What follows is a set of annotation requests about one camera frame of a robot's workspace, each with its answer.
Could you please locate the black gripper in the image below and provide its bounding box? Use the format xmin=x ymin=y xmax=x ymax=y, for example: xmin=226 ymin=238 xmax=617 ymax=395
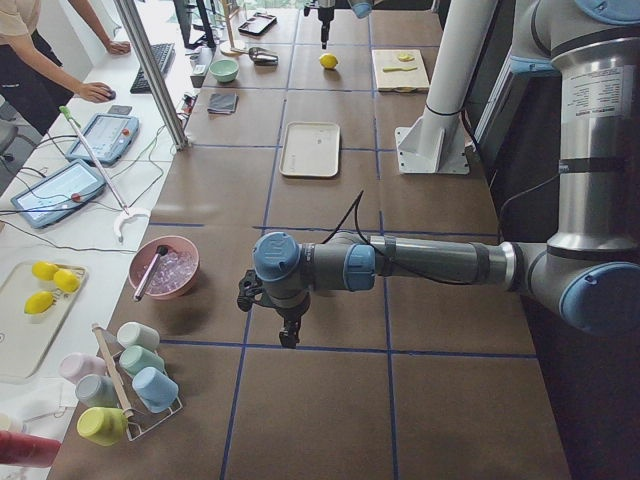
xmin=318 ymin=0 xmax=334 ymax=49
xmin=276 ymin=294 xmax=311 ymax=349

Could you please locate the yellow lemon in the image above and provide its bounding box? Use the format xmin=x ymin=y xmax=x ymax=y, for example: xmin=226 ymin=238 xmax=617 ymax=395
xmin=319 ymin=53 xmax=339 ymax=71

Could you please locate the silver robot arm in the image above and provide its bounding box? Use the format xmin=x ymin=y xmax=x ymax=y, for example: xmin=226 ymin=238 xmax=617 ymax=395
xmin=303 ymin=0 xmax=374 ymax=50
xmin=237 ymin=1 xmax=639 ymax=349

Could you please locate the black tray with glasses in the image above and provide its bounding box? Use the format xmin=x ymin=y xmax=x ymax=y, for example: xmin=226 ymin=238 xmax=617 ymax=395
xmin=238 ymin=13 xmax=277 ymax=37

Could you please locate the cream plastic tray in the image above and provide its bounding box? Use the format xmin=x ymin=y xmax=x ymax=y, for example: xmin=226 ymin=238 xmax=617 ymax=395
xmin=279 ymin=121 xmax=340 ymax=178

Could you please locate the side cream tray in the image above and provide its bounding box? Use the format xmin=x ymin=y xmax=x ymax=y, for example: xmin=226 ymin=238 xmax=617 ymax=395
xmin=1 ymin=261 xmax=79 ymax=383

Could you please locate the metal scoop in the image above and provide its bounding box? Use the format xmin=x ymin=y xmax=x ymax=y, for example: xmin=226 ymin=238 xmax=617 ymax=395
xmin=247 ymin=47 xmax=279 ymax=66

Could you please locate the yellow plastic knife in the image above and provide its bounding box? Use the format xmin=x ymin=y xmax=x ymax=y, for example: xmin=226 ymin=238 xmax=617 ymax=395
xmin=382 ymin=66 xmax=417 ymax=73

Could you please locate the bamboo cutting board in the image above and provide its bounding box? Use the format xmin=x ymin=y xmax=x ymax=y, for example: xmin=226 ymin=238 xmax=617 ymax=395
xmin=371 ymin=49 xmax=430 ymax=93

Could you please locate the wooden mug tree stand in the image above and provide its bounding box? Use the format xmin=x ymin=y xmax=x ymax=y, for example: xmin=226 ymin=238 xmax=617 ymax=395
xmin=219 ymin=0 xmax=247 ymax=56

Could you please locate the green bowl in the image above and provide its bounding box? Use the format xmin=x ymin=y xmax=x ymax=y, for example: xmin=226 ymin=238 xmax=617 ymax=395
xmin=209 ymin=59 xmax=239 ymax=83

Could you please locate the pink bowl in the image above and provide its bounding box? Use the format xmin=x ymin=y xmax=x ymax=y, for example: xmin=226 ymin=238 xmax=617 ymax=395
xmin=128 ymin=235 xmax=200 ymax=300

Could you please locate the grey folded cloth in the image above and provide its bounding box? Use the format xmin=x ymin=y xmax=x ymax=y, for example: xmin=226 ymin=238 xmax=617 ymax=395
xmin=207 ymin=93 xmax=239 ymax=115

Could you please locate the metal straw in bowl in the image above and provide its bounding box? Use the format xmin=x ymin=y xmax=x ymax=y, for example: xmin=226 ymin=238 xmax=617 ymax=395
xmin=133 ymin=245 xmax=169 ymax=302

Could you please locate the black keyboard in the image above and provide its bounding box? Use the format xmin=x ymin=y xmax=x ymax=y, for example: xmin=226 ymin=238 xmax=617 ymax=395
xmin=129 ymin=42 xmax=177 ymax=95

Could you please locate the cup rack with cups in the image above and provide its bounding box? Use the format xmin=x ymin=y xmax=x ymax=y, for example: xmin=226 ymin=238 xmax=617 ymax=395
xmin=59 ymin=322 xmax=184 ymax=446

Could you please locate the grabber reacher stick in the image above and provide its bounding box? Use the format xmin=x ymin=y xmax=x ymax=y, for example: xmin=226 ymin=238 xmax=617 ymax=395
xmin=59 ymin=106 xmax=150 ymax=243

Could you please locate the spare yellow lemon two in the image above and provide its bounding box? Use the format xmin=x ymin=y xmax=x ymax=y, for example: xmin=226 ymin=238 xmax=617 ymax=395
xmin=53 ymin=268 xmax=80 ymax=293

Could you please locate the teach pendant far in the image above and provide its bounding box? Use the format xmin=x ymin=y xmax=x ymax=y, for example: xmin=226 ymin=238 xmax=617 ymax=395
xmin=82 ymin=113 xmax=140 ymax=166

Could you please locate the teach pendant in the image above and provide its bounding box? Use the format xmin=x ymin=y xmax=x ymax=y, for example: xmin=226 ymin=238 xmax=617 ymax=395
xmin=82 ymin=113 xmax=140 ymax=166
xmin=11 ymin=160 xmax=106 ymax=229

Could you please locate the spare yellow lemon three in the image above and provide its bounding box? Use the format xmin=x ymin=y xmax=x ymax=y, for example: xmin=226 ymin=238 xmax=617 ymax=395
xmin=24 ymin=290 xmax=55 ymax=315

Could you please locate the spare yellow lemon one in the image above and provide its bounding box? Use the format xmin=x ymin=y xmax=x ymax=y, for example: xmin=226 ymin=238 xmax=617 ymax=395
xmin=31 ymin=261 xmax=60 ymax=281

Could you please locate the teach pendant near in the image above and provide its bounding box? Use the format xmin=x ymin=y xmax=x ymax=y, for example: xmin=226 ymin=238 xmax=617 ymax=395
xmin=11 ymin=160 xmax=106 ymax=229

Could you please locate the red bottle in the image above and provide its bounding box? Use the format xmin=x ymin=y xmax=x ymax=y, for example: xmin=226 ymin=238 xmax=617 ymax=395
xmin=1 ymin=430 xmax=61 ymax=468

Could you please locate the person at desk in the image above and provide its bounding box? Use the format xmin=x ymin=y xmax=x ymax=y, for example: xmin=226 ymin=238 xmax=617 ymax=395
xmin=1 ymin=1 xmax=115 ymax=135

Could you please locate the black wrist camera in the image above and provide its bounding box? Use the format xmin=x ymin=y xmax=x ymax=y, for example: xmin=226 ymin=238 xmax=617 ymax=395
xmin=236 ymin=269 xmax=264 ymax=312

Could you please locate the white pedestal column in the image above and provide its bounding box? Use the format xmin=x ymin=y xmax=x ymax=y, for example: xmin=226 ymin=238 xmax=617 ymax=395
xmin=395 ymin=0 xmax=498 ymax=175

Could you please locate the aluminium frame post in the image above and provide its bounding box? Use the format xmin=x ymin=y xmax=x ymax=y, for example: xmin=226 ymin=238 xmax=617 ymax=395
xmin=114 ymin=0 xmax=189 ymax=151

